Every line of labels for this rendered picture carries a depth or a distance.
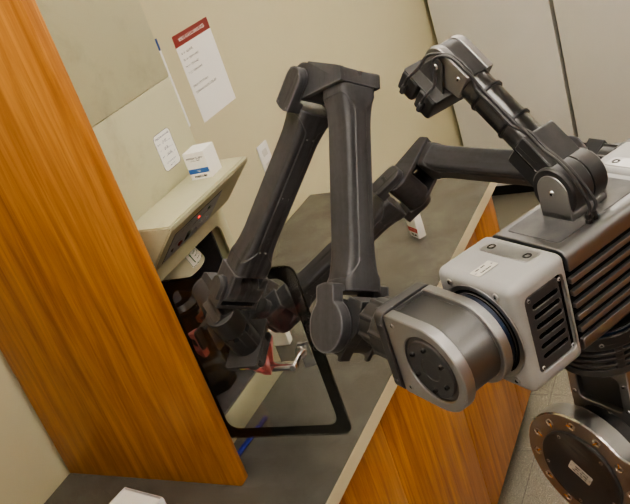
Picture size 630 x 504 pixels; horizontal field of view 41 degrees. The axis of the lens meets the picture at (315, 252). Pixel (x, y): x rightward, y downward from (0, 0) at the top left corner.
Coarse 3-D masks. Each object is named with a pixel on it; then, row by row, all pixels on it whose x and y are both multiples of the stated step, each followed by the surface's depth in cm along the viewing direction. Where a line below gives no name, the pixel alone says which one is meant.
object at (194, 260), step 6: (192, 252) 184; (198, 252) 187; (186, 258) 182; (192, 258) 183; (198, 258) 185; (204, 258) 188; (180, 264) 181; (186, 264) 182; (192, 264) 183; (198, 264) 184; (174, 270) 180; (180, 270) 181; (186, 270) 181; (192, 270) 182; (168, 276) 180; (174, 276) 180; (180, 276) 180; (186, 276) 181
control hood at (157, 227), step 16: (224, 160) 181; (240, 160) 178; (224, 176) 173; (176, 192) 172; (192, 192) 169; (208, 192) 167; (224, 192) 179; (160, 208) 166; (176, 208) 163; (192, 208) 162; (144, 224) 161; (160, 224) 158; (176, 224) 157; (144, 240) 160; (160, 240) 158; (160, 256) 161
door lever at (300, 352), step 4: (296, 348) 162; (300, 348) 162; (296, 352) 163; (300, 352) 162; (304, 352) 162; (296, 356) 161; (300, 356) 161; (304, 356) 163; (296, 360) 159; (272, 364) 160; (276, 364) 160; (280, 364) 160; (284, 364) 159; (288, 364) 159; (292, 364) 158; (296, 364) 159; (272, 368) 160; (276, 368) 160; (280, 368) 160; (284, 368) 159; (288, 368) 159; (292, 368) 158; (296, 368) 159
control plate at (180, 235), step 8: (216, 200) 176; (200, 216) 171; (208, 216) 179; (192, 224) 169; (200, 224) 176; (184, 232) 167; (192, 232) 174; (176, 240) 164; (176, 248) 169; (168, 256) 167
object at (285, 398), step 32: (288, 288) 156; (192, 320) 167; (288, 320) 160; (224, 352) 169; (288, 352) 164; (320, 352) 161; (224, 384) 174; (256, 384) 171; (288, 384) 168; (320, 384) 165; (224, 416) 179; (256, 416) 176; (288, 416) 173; (320, 416) 170
